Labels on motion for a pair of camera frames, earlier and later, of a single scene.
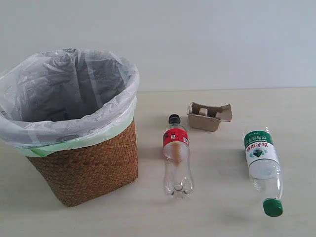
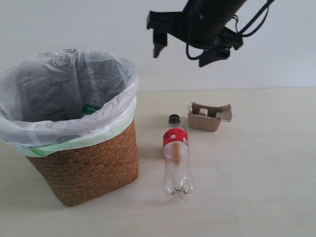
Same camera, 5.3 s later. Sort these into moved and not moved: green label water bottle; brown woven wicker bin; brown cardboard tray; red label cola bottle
Moved: green label water bottle
Not moved: red label cola bottle; brown cardboard tray; brown woven wicker bin
